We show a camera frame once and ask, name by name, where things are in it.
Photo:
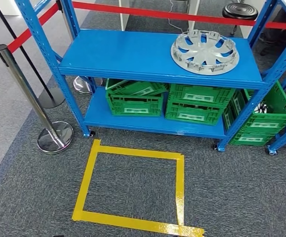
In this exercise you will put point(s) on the black round stool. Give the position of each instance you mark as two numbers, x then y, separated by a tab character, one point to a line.
240	11

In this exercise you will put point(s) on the black white striped item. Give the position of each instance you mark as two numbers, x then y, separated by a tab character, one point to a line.
260	108

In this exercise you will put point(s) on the grey wheel hubcap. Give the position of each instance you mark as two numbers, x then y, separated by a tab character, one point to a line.
204	52

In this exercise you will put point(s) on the white desk with metal bar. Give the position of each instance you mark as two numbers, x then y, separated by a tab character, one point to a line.
124	16

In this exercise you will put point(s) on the long red barrier belt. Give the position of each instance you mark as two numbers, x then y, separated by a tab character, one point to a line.
182	14

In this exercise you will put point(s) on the black barrier stanchion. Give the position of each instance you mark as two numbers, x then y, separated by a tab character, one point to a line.
50	98

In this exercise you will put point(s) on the white desk panel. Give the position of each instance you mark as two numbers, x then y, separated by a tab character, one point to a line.
250	31

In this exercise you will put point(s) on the tall open green crate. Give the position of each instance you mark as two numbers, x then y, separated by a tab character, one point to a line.
271	114

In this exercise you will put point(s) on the black office chair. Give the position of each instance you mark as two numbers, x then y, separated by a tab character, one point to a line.
273	36

